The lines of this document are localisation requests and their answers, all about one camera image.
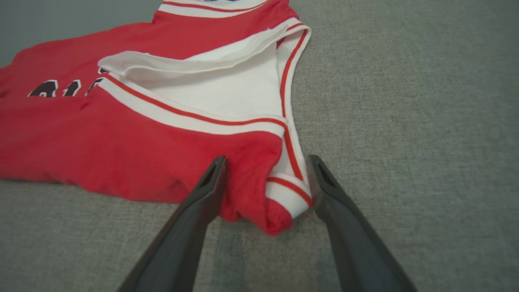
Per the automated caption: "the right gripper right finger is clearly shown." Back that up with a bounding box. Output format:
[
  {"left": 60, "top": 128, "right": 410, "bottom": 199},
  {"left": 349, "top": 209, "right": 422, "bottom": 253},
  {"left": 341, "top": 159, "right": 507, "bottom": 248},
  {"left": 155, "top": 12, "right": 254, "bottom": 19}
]
[{"left": 306, "top": 154, "right": 418, "bottom": 292}]

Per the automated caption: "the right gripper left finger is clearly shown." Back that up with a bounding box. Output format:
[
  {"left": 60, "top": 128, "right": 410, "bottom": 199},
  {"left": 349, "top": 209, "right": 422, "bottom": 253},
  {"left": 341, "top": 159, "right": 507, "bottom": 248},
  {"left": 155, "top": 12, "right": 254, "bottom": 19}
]
[{"left": 118, "top": 155, "right": 228, "bottom": 292}]

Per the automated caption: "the red jersey white trim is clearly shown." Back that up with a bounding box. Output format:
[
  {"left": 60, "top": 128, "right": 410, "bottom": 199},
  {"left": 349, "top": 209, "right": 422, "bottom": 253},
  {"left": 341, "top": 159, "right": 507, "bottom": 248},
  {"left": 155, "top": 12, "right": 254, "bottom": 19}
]
[{"left": 0, "top": 0, "right": 313, "bottom": 236}]

